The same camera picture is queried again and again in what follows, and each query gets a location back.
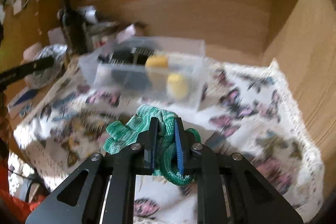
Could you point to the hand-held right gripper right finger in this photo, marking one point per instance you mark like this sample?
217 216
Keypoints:
179 145

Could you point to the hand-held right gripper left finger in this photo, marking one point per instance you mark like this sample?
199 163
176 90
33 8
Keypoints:
151 140

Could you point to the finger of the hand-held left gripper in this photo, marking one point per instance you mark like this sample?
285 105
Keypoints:
29 66

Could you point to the green knitted glove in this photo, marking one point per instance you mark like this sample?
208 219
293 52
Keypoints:
126 132

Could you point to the clear plastic box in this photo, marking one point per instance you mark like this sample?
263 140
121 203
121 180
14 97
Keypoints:
147 69

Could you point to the yellow soft ball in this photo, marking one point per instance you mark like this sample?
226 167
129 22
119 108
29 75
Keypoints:
178 85
156 61

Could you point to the clear plastic bag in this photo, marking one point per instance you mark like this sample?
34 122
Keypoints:
46 66

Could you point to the black tool stand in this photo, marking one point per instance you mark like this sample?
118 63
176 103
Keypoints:
73 27

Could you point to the butterfly printed cloth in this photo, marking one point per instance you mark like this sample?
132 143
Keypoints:
236 113

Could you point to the black comb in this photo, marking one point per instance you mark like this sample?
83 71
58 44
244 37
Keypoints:
131 57

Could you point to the wooden desk shelf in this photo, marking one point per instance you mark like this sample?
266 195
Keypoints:
210 11

